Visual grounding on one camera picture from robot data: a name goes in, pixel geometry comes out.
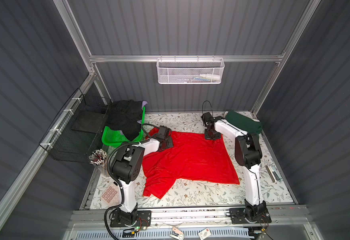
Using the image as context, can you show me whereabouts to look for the red t shirt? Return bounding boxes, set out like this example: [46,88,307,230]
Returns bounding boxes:
[142,132,240,199]

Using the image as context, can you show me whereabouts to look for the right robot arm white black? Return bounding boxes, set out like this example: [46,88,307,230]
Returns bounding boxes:
[201,112,272,224]

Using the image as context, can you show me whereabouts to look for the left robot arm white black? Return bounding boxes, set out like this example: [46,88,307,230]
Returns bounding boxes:
[107,124,174,226]

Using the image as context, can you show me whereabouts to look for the purple garment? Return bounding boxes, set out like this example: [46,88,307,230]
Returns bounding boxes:
[138,101,148,124]

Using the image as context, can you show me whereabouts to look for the folded dark green t shirt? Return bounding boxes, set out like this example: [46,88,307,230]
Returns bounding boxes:
[224,111,263,135]

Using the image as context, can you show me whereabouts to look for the white bottle in basket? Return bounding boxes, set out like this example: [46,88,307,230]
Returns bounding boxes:
[199,74,221,82]

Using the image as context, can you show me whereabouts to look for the black t shirt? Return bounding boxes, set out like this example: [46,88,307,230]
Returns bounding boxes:
[106,100,143,141]

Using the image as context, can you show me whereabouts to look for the green plastic basket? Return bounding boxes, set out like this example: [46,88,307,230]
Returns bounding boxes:
[102,107,146,148]

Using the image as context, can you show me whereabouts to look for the floral table cloth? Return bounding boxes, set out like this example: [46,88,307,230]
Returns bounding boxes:
[90,111,294,210]

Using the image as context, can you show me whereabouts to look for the cup of pens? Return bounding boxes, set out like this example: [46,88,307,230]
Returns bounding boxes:
[89,149,109,177]

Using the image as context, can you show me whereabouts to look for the white calculator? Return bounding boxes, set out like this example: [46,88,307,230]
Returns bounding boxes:
[101,185,120,207]

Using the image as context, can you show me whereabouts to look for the metal tools on table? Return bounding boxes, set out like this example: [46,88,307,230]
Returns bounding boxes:
[265,165,282,183]

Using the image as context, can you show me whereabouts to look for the white tag card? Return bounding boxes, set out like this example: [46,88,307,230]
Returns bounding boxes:
[170,227,184,240]

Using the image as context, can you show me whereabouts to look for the white label card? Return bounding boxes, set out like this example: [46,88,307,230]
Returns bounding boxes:
[198,228,211,240]

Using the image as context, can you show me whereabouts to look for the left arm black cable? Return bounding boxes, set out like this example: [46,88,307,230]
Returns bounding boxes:
[104,122,161,240]

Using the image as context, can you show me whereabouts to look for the white wire wall basket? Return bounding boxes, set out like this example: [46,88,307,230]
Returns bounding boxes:
[156,57,225,85]

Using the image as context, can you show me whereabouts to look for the black wire mesh basket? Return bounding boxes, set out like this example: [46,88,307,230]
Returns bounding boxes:
[40,90,112,163]

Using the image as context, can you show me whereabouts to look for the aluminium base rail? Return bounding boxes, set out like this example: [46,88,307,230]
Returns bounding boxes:
[66,205,316,240]

